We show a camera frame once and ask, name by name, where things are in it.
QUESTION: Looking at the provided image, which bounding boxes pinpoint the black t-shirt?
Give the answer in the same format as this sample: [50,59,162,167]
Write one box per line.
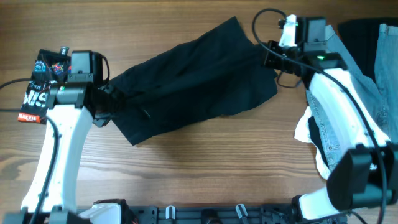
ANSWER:
[111,17,277,145]

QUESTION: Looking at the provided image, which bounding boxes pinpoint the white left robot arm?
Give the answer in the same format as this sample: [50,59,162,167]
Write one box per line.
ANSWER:
[4,48,134,223]

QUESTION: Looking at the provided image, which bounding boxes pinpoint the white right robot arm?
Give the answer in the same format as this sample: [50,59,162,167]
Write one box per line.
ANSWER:
[264,15,397,223]

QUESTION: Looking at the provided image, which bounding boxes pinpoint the folded black printed jersey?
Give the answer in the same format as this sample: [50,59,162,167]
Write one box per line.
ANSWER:
[17,47,71,124]

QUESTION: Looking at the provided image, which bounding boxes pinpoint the white garment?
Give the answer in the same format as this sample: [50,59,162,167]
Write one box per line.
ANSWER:
[294,106,331,180]

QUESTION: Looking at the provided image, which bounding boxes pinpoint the black garment in pile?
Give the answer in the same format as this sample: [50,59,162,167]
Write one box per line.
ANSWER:
[338,17,397,82]

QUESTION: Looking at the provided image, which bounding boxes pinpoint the light blue denim jeans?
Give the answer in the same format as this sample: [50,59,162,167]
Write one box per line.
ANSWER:
[306,24,397,179]

